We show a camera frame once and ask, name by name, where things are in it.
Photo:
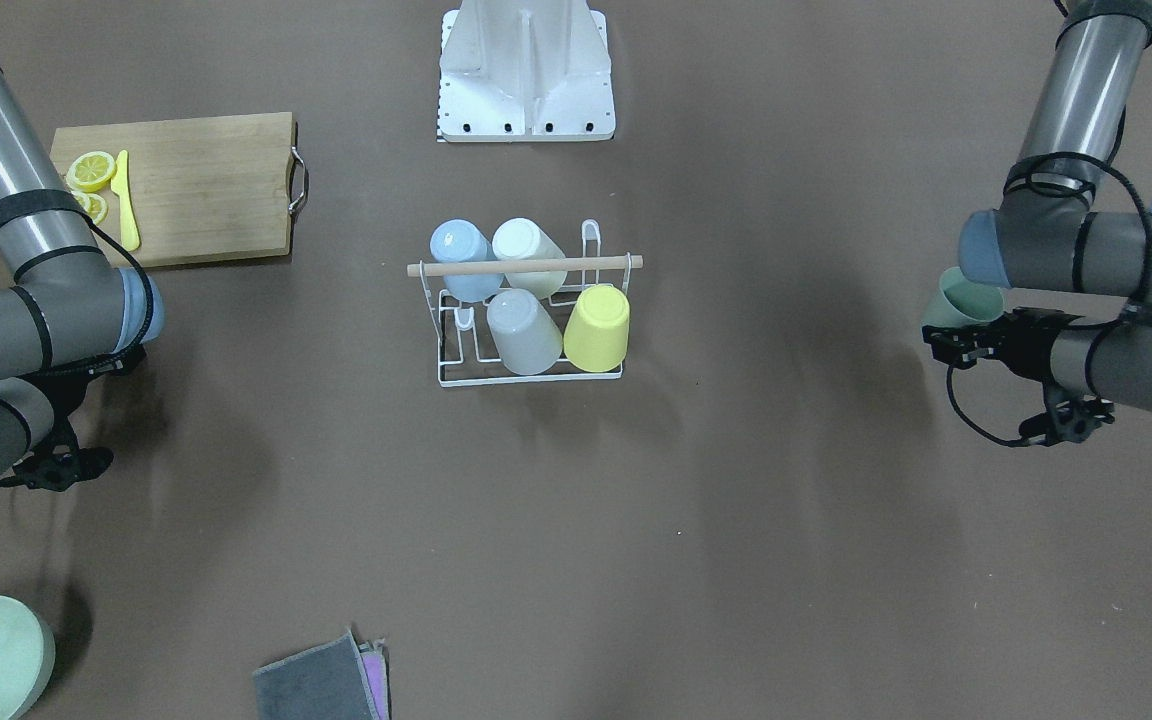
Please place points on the grey folded cloth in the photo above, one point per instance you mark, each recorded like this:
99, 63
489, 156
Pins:
323, 682

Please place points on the white wire cup rack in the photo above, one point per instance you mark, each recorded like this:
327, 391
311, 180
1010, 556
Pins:
465, 354

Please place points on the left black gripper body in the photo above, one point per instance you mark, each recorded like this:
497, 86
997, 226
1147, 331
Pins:
1021, 345

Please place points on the lemon slice upper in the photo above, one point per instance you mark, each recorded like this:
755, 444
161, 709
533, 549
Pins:
91, 172

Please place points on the lemon slice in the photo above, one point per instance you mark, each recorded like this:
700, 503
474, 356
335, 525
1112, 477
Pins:
93, 205
91, 172

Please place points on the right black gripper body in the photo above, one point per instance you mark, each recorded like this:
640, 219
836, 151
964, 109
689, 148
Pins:
49, 400

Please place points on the blue plastic cup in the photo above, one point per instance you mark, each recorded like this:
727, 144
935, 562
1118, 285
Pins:
460, 241

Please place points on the purple cloth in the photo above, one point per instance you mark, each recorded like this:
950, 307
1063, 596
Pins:
374, 665

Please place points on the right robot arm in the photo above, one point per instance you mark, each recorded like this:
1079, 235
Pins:
68, 317

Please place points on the yellow plastic knife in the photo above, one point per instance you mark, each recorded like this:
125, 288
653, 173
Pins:
130, 236

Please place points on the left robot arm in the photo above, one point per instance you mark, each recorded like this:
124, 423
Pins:
1069, 221

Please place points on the white plastic cup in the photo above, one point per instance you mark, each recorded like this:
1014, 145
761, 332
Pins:
522, 239

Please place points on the grey plastic cup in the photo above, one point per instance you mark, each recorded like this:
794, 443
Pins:
528, 342

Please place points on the wooden cutting board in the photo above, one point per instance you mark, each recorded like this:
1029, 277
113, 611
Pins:
203, 190

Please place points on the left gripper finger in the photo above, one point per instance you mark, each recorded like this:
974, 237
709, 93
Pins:
956, 347

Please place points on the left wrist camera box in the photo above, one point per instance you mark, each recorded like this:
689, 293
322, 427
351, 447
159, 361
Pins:
1066, 419

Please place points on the green plastic cup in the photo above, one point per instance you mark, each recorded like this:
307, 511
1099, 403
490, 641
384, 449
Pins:
957, 302

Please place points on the yellow plastic cup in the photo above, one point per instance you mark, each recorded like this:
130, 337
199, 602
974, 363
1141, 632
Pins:
596, 337

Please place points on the lemon slice lower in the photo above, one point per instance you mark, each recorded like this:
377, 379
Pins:
93, 205

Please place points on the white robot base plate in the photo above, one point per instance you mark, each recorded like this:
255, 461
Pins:
525, 72

